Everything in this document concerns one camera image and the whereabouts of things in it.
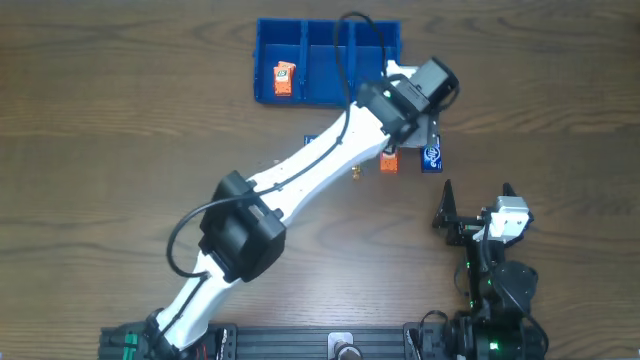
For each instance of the gold candy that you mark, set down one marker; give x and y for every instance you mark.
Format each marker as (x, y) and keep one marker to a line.
(356, 173)

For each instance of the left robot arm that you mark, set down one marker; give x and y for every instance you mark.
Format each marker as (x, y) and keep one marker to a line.
(310, 165)

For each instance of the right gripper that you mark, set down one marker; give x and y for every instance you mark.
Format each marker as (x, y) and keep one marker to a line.
(465, 230)

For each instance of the orange candy box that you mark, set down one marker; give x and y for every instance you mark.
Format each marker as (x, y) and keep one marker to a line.
(389, 162)
(289, 64)
(283, 82)

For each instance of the blue candy pack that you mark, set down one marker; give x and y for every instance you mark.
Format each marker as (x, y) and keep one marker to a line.
(309, 139)
(432, 159)

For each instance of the mounting rail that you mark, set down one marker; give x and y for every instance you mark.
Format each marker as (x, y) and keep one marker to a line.
(290, 342)

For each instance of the blue tray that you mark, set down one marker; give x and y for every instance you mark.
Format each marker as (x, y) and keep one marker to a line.
(320, 75)

